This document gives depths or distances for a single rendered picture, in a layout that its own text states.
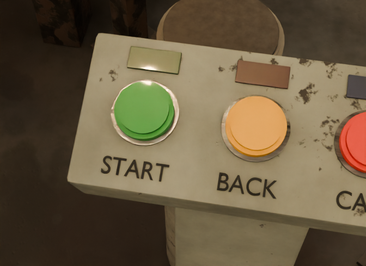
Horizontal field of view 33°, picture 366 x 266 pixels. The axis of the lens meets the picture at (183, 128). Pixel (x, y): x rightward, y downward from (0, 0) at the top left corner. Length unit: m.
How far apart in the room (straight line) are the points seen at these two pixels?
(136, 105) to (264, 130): 0.09
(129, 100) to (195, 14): 0.20
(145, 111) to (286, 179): 0.10
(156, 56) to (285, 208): 0.13
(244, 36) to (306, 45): 0.72
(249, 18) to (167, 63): 0.18
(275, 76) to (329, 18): 0.93
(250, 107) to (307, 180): 0.06
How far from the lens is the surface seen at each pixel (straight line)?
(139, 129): 0.40
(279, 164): 0.41
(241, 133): 0.40
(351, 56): 1.28
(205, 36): 0.57
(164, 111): 0.40
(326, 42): 1.30
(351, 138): 0.40
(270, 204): 0.40
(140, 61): 0.42
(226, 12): 0.59
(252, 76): 0.42
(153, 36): 1.26
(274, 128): 0.40
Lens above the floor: 0.94
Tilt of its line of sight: 56 degrees down
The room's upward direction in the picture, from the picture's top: straight up
